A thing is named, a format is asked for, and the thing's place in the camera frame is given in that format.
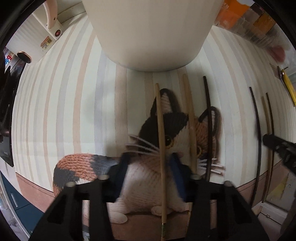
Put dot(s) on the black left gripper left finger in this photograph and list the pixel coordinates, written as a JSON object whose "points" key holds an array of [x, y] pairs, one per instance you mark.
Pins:
{"points": [[63, 219]]}

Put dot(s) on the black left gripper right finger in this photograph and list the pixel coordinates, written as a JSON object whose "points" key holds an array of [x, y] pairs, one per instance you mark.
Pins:
{"points": [[219, 211]]}

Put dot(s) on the yellow box cutter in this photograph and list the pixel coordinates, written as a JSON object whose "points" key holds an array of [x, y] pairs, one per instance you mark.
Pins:
{"points": [[287, 84]]}

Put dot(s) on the striped cat table mat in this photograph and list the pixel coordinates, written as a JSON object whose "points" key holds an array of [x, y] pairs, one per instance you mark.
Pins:
{"points": [[75, 100]]}

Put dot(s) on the orange seasoning packet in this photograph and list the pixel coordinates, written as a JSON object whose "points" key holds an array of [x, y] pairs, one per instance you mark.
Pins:
{"points": [[230, 12]]}

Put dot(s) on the beige utensil holder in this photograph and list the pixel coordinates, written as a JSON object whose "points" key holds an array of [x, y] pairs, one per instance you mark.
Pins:
{"points": [[152, 35]]}

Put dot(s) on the pink white electric kettle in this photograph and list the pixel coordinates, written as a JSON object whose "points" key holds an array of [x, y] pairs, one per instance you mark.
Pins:
{"points": [[37, 34]]}

